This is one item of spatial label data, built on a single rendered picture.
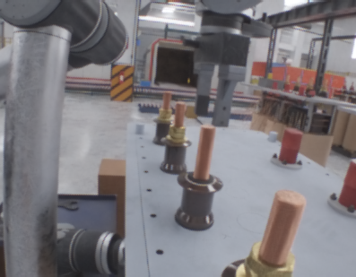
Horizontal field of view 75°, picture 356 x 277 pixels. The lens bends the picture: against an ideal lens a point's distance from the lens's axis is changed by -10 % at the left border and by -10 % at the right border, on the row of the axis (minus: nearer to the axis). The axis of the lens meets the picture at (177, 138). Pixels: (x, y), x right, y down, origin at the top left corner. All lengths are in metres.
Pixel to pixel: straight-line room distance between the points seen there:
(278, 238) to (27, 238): 0.42
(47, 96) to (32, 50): 0.08
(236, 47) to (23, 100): 0.35
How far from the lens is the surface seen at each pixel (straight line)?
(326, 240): 0.63
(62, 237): 0.70
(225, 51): 0.41
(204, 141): 0.48
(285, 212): 0.25
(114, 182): 1.80
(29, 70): 0.47
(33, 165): 0.48
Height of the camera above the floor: 1.67
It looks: 16 degrees down
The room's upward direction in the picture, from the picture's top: 7 degrees clockwise
